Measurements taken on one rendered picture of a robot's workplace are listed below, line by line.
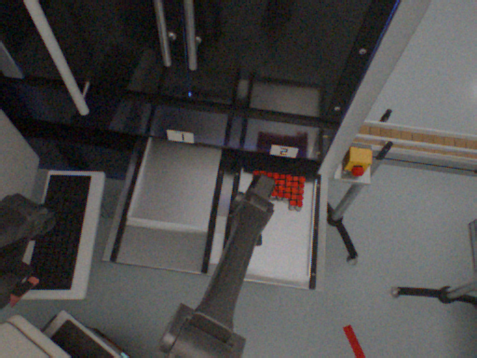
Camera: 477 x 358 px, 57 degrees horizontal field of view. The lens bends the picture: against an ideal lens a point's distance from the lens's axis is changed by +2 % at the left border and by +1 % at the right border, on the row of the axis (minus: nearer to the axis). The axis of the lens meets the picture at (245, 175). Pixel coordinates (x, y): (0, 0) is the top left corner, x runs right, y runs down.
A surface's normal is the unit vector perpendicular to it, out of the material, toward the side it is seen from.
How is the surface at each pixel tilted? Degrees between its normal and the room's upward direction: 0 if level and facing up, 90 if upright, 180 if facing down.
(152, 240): 0
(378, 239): 0
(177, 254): 0
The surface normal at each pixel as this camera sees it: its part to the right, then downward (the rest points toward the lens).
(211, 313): 0.45, -0.74
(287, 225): 0.07, -0.44
